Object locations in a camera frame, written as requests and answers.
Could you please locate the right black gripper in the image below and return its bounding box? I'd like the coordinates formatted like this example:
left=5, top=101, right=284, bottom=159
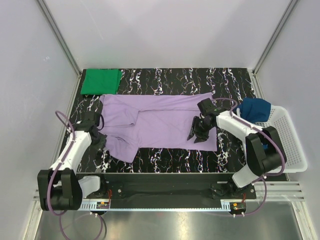
left=187, top=116, right=214, bottom=144

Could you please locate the purple t shirt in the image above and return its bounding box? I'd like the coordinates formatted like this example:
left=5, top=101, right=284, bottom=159
left=99, top=92, right=218, bottom=163

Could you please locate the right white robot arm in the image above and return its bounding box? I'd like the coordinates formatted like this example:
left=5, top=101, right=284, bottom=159
left=187, top=98, right=287, bottom=199

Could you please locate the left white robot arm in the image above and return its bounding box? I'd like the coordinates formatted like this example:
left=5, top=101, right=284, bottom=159
left=37, top=110, right=108, bottom=216

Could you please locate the folded green t shirt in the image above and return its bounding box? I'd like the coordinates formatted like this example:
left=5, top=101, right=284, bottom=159
left=80, top=68, right=122, bottom=95

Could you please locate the dark blue t shirt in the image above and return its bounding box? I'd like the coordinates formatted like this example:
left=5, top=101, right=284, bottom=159
left=235, top=97, right=273, bottom=153

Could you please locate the white plastic basket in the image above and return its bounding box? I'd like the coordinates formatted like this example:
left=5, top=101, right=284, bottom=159
left=255, top=105, right=308, bottom=173

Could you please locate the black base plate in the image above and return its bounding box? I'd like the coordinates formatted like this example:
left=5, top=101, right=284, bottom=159
left=78, top=172, right=257, bottom=210

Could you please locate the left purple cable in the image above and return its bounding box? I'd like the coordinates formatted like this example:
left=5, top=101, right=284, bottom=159
left=44, top=110, right=109, bottom=240

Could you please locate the purple cable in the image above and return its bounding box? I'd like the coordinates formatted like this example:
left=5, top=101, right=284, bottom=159
left=44, top=110, right=109, bottom=240
left=211, top=97, right=287, bottom=218

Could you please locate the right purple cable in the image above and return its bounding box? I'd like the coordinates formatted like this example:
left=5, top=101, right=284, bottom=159
left=211, top=97, right=287, bottom=218

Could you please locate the aluminium rail frame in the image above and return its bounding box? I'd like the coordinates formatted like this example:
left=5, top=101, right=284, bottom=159
left=24, top=173, right=320, bottom=240

